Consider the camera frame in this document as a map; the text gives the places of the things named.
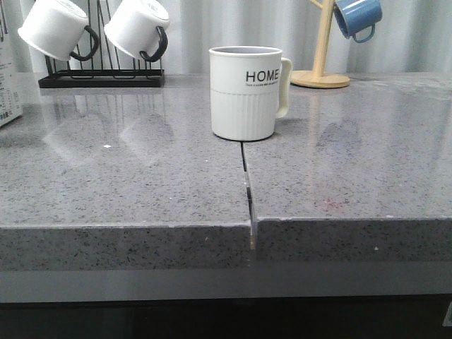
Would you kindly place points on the blue white milk carton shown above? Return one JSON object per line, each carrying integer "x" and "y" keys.
{"x": 11, "y": 108}

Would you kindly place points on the cream HOME mug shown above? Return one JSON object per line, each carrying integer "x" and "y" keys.
{"x": 249, "y": 90}

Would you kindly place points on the wooden mug tree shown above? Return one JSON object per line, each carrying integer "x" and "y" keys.
{"x": 317, "y": 77}

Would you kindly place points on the blue enamel mug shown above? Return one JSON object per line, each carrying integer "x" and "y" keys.
{"x": 358, "y": 19}

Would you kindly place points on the black wire mug rack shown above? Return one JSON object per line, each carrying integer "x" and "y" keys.
{"x": 109, "y": 67}

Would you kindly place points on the white mug black handle right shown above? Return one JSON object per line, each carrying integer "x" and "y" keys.
{"x": 138, "y": 28}

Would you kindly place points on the white mug black handle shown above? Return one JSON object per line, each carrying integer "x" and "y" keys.
{"x": 138, "y": 28}
{"x": 55, "y": 28}

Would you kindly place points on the white mug black handle left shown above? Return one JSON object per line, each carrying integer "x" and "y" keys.
{"x": 55, "y": 28}

